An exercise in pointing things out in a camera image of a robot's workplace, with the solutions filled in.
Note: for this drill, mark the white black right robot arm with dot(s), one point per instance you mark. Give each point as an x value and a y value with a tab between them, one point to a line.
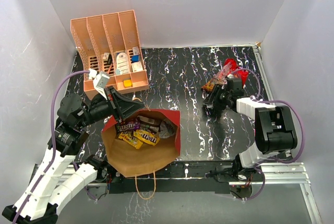
274	128

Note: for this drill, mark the black aluminium front rail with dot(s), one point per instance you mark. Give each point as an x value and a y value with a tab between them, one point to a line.
201	176

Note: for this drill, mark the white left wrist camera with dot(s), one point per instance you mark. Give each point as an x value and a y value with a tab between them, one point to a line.
100	80

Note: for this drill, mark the peach plastic desk organizer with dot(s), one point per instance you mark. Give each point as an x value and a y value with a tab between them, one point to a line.
100	38

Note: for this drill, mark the white rounded card pack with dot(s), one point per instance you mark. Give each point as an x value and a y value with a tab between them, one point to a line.
122	63

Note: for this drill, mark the red brown paper bag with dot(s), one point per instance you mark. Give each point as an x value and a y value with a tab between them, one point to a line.
152	156

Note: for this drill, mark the yellow m&m's packet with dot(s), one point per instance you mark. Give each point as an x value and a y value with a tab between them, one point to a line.
130	139
146	137

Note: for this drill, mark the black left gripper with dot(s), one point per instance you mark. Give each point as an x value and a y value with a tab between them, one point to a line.
125	106

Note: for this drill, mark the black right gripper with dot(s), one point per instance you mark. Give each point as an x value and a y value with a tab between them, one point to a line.
213	98

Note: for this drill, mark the silver Himalaya snack packet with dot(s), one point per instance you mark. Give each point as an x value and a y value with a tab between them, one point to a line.
167	129

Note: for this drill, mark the large red candy bag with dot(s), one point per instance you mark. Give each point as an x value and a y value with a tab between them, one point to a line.
229	70

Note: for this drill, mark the yellow cube in organizer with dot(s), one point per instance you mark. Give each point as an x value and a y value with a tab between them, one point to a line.
127	83

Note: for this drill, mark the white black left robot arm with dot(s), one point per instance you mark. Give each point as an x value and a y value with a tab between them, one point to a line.
45	197

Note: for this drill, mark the brown purple M&M's packet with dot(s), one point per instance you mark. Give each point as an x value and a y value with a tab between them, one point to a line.
149	124

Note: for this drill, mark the blue small box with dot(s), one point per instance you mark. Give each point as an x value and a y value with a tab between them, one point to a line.
135	58

